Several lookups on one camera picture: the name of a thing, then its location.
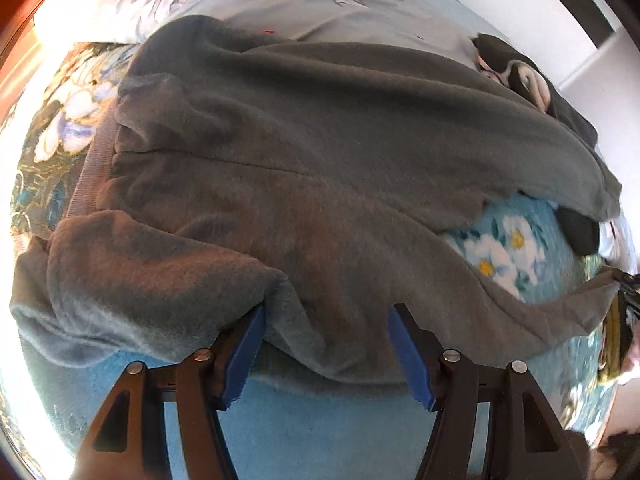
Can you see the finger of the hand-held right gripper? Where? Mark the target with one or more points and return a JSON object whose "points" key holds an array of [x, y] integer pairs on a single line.
{"points": [[631, 290]]}

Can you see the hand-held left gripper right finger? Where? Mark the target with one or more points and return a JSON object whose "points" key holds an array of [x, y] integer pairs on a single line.
{"points": [[412, 355]]}

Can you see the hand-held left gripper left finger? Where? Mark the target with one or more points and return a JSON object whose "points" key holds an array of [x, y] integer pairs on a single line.
{"points": [[245, 355]]}

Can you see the grey fleece sweatshirt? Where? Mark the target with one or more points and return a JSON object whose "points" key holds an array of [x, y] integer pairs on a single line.
{"points": [[300, 185]]}

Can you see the mustard folded garment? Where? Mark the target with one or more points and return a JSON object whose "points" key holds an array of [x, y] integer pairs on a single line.
{"points": [[617, 340]]}

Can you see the teal floral bedsheet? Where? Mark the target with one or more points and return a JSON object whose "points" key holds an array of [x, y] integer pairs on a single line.
{"points": [[310, 435]]}

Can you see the black and white fleece garment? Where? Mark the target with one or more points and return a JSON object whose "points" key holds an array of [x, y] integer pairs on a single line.
{"points": [[515, 72]]}

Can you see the light blue floral quilt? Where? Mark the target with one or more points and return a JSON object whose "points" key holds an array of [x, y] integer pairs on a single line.
{"points": [[300, 0]]}

